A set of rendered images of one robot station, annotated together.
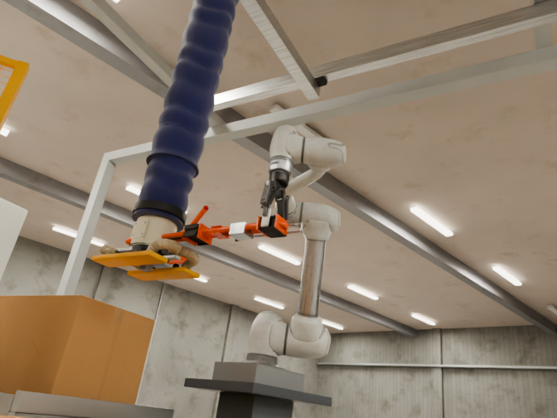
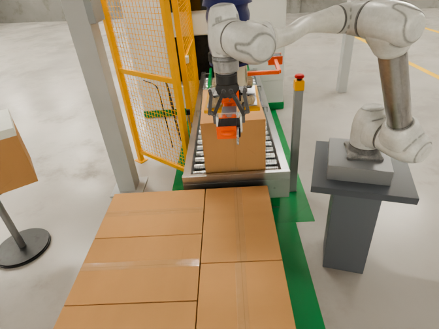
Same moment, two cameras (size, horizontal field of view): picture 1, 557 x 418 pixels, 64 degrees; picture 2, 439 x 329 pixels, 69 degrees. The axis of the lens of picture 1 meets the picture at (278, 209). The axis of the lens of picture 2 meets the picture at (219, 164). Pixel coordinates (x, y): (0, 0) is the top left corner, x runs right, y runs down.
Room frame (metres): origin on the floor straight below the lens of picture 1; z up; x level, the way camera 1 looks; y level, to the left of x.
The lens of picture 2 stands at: (0.89, -0.92, 1.78)
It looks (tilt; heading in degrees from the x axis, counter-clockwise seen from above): 33 degrees down; 61
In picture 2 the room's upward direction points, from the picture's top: 5 degrees counter-clockwise
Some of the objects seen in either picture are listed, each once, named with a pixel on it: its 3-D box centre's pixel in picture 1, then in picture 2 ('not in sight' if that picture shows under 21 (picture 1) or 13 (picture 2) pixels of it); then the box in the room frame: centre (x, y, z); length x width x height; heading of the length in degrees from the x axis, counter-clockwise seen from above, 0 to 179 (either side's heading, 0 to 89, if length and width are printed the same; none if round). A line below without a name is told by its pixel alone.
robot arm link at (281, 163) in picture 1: (280, 168); (225, 63); (1.46, 0.01, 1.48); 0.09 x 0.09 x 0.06
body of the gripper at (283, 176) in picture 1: (278, 186); (227, 84); (1.46, 0.01, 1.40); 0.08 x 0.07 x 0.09; 145
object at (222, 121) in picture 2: (272, 226); (227, 128); (1.45, 0.01, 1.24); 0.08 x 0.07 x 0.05; 56
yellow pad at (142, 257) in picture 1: (129, 255); (215, 96); (1.71, 0.56, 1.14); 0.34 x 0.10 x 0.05; 56
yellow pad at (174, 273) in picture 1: (163, 270); (249, 94); (1.87, 0.45, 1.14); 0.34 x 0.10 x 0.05; 56
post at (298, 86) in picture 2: not in sight; (295, 140); (2.52, 0.74, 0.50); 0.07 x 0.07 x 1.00; 58
